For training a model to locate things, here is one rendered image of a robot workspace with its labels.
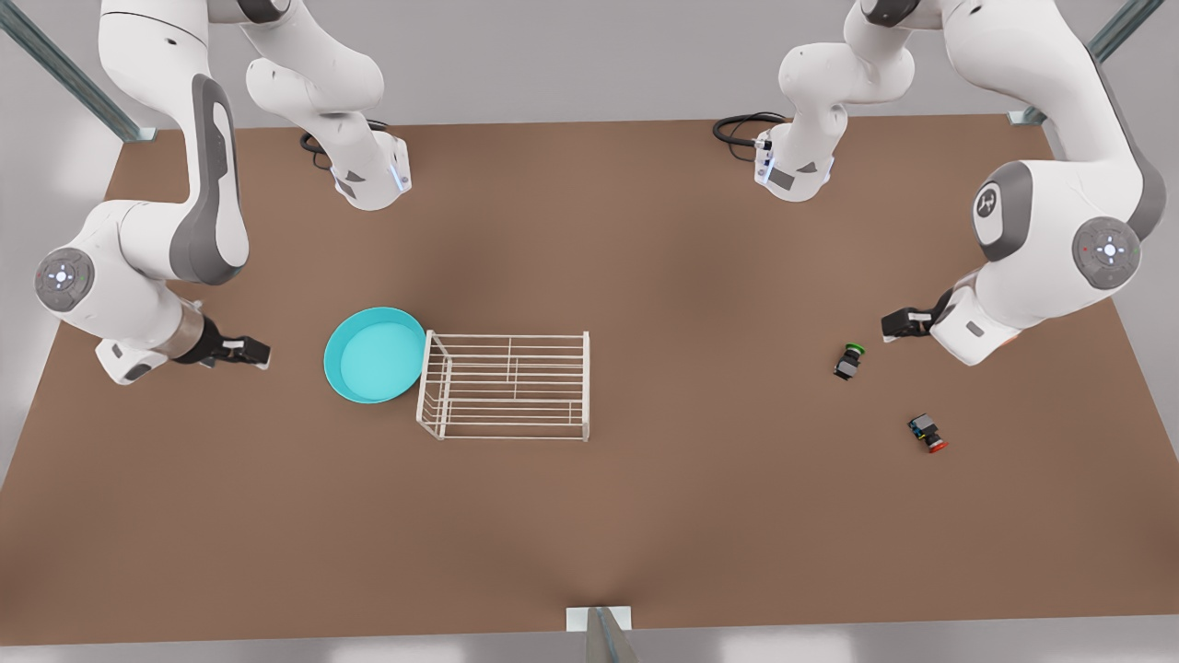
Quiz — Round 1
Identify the black cable loop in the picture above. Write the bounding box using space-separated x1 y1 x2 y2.
299 118 391 172
712 111 789 165

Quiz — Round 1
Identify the turquoise plate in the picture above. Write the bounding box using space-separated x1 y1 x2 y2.
323 307 428 405

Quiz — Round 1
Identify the red button switch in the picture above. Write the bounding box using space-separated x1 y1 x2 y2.
907 413 950 454

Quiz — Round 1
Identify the silver frame post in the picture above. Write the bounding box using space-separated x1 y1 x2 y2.
0 0 158 144
565 605 639 663
1008 0 1167 127

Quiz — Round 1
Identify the white wire shelf rack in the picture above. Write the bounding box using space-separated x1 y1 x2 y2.
416 331 591 443

